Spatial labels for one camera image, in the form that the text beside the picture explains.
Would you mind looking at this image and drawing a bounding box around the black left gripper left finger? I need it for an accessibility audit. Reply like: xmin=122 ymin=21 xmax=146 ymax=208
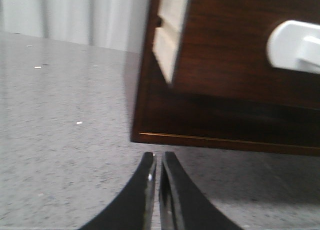
xmin=80 ymin=152 xmax=157 ymax=229

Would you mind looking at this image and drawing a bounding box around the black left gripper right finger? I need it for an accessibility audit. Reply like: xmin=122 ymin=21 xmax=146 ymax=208
xmin=158 ymin=152 xmax=241 ymax=229

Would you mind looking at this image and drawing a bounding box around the dark wooden drawer cabinet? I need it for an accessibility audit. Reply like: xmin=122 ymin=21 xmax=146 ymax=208
xmin=130 ymin=0 xmax=320 ymax=155

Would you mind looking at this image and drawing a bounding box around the dark wooden drawer front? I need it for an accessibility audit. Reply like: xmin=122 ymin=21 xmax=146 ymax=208
xmin=164 ymin=0 xmax=320 ymax=109

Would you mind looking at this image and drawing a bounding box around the white pleated curtain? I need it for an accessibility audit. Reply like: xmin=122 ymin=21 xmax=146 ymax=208
xmin=0 ymin=0 xmax=149 ymax=53

